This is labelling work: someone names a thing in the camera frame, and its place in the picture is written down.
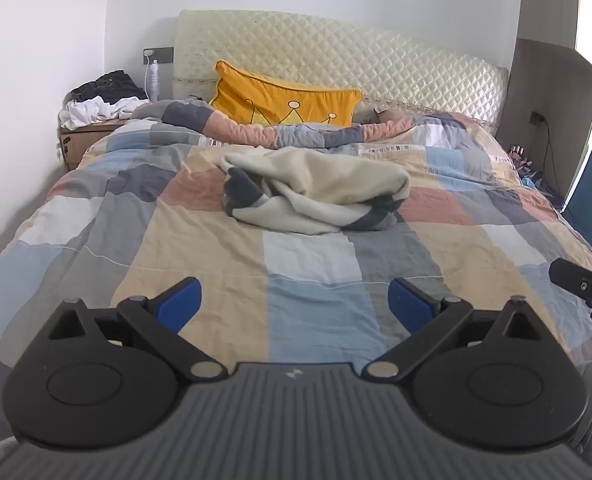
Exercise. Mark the white spray bottle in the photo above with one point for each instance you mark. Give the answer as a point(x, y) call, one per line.
point(153, 80)

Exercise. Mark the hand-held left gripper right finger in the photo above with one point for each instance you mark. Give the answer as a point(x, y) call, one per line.
point(408, 305)

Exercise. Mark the grey wall socket plate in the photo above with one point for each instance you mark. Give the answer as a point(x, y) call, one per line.
point(166, 55)

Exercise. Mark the pile of dark clothes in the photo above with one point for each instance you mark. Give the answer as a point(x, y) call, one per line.
point(108, 85)

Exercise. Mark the group of small cosmetic bottles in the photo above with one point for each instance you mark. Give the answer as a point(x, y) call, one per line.
point(521, 156)

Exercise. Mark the cream quilted headboard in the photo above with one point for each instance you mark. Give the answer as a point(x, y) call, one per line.
point(376, 60)

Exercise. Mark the cardboard box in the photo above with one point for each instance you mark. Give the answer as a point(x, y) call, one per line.
point(76, 147)

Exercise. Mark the black wall plug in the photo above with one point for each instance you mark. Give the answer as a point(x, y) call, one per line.
point(537, 117)

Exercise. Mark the grey pillow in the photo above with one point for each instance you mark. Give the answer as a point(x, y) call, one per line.
point(371, 115)

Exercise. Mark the cream striped fleece blanket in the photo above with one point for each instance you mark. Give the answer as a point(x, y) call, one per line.
point(316, 180)

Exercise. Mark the patchwork checked quilt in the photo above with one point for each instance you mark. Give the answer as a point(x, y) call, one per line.
point(176, 240)

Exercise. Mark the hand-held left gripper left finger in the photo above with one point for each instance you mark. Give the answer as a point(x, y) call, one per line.
point(181, 302)

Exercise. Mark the pile of white clothes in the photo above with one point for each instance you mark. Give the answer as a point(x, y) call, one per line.
point(86, 110)

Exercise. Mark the yellow crown-print pillow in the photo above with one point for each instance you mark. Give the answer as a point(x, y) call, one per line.
point(276, 95)

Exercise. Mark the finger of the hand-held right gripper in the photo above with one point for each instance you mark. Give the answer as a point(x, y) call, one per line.
point(573, 277)

